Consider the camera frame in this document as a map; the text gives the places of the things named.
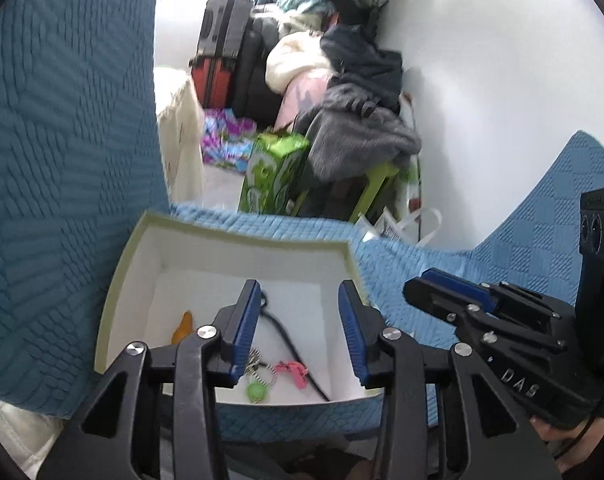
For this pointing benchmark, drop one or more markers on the red suitcase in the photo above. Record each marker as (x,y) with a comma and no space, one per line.
(211,80)

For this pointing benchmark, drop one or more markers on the grey fleece garment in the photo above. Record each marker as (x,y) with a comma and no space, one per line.
(357,130)

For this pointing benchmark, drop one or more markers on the blue textured blanket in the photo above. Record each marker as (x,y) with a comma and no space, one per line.
(56,160)

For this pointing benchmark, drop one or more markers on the cream plush blanket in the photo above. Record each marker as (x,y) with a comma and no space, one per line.
(297,60)

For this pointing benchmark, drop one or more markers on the pink ribbon trinket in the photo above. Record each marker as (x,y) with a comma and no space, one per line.
(292,370)

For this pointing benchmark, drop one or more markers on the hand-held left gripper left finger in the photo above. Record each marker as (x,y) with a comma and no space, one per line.
(244,330)

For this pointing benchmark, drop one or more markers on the green round charm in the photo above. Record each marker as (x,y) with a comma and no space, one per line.
(257,392)

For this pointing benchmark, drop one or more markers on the cream lace covered cabinet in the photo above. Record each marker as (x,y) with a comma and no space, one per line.
(181,130)

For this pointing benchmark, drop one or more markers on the black smooth suitcase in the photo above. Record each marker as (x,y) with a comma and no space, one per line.
(254,70)

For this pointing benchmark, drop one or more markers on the green cartoon box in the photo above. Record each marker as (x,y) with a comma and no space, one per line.
(272,175)

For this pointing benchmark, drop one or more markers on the blue covered chair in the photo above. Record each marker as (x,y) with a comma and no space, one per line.
(532,240)

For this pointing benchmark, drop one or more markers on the green plastic stool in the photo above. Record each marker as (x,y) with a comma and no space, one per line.
(377,185)

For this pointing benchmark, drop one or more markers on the black ribbed suitcase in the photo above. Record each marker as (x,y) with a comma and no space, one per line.
(224,25)

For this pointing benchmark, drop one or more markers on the pink cloth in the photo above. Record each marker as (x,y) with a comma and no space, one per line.
(302,100)

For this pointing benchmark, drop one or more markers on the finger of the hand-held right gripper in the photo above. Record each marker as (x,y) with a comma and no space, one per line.
(442,305)
(457,285)

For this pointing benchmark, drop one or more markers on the orange gourd pendant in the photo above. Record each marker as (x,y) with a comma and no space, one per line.
(184,327)

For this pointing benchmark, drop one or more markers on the colourful plastic bag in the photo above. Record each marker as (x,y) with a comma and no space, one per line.
(226,140)

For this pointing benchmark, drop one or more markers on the pale green cardboard box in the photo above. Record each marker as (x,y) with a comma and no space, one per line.
(231,270)

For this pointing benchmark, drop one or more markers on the person's right hand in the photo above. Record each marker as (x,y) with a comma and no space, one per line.
(567,445)

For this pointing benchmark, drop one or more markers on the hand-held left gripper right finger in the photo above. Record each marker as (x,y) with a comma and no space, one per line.
(354,335)

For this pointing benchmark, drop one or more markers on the dark navy garment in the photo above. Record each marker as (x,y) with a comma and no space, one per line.
(362,65)

